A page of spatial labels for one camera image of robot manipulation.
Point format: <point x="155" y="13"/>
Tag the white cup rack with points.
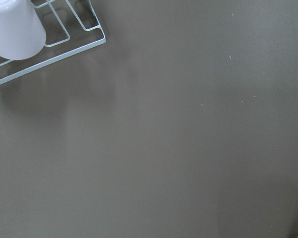
<point x="72" y="26"/>

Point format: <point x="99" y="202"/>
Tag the white cup in rack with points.
<point x="22" y="34"/>

